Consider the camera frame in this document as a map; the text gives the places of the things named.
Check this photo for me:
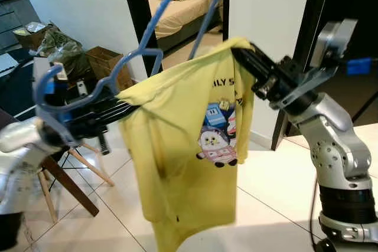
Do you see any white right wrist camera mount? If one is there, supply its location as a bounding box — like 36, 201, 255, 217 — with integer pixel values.
271, 19, 361, 111

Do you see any brown cardboard box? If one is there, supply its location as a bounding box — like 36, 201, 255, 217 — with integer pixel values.
84, 45, 135, 91

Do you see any black door frame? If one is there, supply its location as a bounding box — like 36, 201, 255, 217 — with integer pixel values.
272, 0, 331, 149
118, 0, 163, 78

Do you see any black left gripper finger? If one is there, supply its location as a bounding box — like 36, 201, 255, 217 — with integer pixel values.
64, 102, 141, 120
76, 116, 128, 136

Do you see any yellow printed t-shirt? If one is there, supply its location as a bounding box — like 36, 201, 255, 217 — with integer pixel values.
117, 37, 256, 252

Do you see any bed with beige sheet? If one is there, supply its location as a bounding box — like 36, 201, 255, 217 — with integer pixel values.
151, 0, 228, 52

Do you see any olive plastic bag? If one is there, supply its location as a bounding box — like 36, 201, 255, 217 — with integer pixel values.
38, 25, 89, 78

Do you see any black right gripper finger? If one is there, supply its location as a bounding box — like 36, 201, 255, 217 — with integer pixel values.
239, 59, 271, 85
232, 44, 279, 71

